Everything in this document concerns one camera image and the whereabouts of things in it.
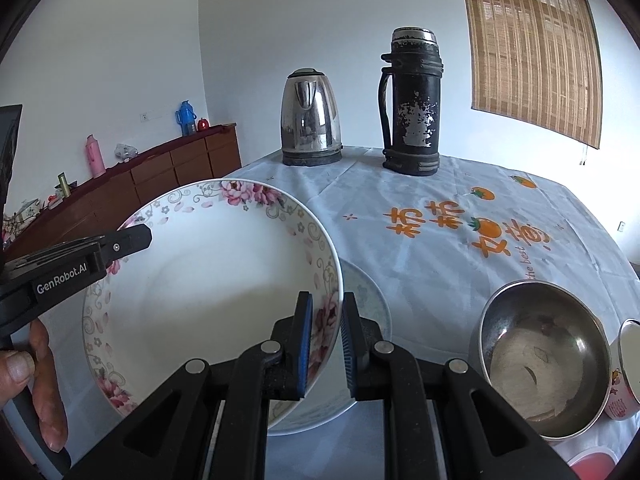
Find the white enamel bowl pink outside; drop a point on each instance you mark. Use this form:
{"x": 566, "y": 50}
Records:
{"x": 623, "y": 394}

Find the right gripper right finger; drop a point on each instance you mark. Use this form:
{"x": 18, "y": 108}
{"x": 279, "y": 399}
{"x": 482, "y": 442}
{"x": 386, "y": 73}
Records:
{"x": 376, "y": 369}

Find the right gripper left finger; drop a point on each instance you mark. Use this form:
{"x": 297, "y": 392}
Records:
{"x": 277, "y": 368}

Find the bamboo window blind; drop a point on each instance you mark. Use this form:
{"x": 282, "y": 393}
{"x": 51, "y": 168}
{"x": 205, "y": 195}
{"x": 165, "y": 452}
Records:
{"x": 538, "y": 61}

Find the blue thermos jug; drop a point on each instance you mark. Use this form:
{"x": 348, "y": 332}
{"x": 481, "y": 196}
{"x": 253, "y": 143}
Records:
{"x": 186, "y": 118}

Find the stainless steel electric kettle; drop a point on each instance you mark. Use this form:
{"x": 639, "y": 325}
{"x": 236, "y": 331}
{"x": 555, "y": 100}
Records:
{"x": 310, "y": 126}

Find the black worn thermos flask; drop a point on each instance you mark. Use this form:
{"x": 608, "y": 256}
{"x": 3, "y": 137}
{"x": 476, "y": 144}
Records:
{"x": 409, "y": 102}

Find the pink thermos bottle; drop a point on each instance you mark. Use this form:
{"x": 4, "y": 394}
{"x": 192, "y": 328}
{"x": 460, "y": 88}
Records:
{"x": 94, "y": 157}

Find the crumpled plastic bag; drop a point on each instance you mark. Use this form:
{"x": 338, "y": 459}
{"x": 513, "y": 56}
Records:
{"x": 125, "y": 152}

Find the white plate blue pattern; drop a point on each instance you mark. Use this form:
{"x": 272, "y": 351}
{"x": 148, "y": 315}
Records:
{"x": 330, "y": 396}

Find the dark wooden sideboard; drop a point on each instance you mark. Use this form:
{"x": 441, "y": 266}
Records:
{"x": 105, "y": 203}

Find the person's left hand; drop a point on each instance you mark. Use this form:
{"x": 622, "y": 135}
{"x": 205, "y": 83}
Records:
{"x": 19, "y": 368}

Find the stainless steel bowl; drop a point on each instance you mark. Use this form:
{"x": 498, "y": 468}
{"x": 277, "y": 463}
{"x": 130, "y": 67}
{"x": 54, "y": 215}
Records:
{"x": 546, "y": 354}

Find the pink floral white bowl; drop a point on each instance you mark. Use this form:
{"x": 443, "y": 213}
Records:
{"x": 227, "y": 259}

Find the green gold can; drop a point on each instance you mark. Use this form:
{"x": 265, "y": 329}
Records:
{"x": 63, "y": 185}

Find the white tablecloth orange prints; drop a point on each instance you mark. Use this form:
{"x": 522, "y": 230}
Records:
{"x": 437, "y": 247}

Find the pink enamel basin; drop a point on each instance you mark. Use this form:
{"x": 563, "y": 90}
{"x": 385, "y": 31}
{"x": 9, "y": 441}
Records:
{"x": 594, "y": 463}

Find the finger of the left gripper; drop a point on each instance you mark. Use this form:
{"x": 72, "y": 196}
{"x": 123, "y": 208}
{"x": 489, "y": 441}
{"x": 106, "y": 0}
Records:
{"x": 125, "y": 242}

